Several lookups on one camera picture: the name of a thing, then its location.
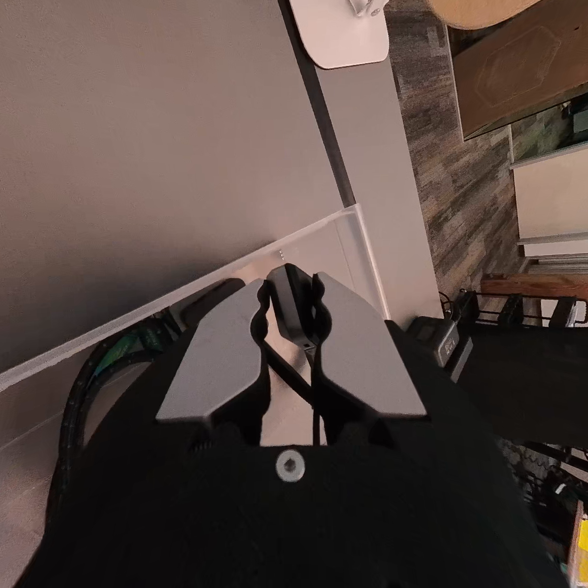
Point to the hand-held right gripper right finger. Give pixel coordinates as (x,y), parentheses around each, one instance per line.
(367,358)

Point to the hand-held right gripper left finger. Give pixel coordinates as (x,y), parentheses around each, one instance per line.
(211,367)

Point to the small black adapter box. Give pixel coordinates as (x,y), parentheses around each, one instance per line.
(291,303)

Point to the clear plastic bin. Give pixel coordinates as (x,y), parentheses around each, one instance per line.
(349,248)

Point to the black device with grey panel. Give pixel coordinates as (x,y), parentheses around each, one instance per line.
(436,344)

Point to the white panel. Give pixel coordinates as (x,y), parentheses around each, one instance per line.
(551,202)

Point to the yellow box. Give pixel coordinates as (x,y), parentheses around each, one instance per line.
(582,542)

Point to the cardboard box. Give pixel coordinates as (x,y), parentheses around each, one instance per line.
(514,78)

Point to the white stand base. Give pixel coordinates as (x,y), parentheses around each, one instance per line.
(340,41)

